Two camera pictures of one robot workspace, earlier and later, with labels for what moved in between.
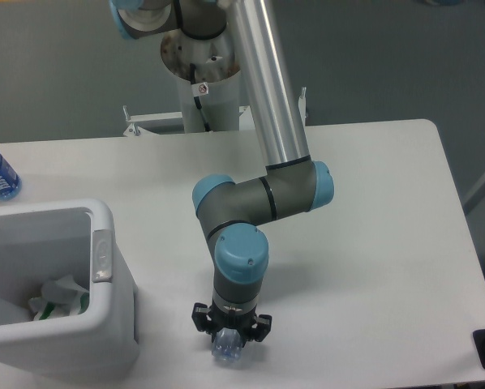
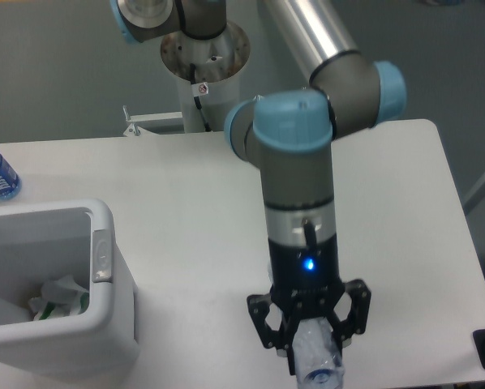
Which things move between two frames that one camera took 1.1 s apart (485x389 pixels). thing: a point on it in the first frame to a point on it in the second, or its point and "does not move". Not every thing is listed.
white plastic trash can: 27,245 does not move
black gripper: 221,320 to 305,283
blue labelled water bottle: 0,179 does not move
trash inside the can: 59,298 does not move
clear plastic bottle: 227,344 to 317,355
